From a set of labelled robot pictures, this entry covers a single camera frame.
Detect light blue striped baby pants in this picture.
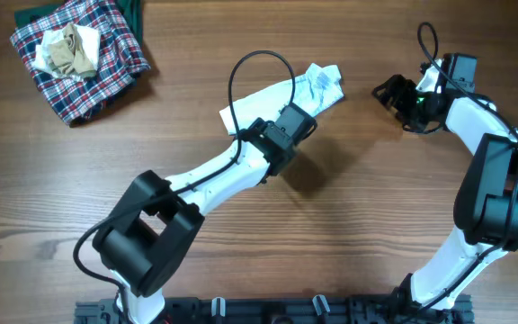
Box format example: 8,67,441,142
219,62,345,136

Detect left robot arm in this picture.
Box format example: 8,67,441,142
93,103,317,323

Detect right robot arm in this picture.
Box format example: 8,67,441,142
372,53,518,320

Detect red blue plaid garment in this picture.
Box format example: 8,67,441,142
10,1,150,127

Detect white crumpled garment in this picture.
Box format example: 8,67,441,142
31,22,101,82

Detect beige crumpled garment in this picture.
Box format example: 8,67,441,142
48,23,101,79

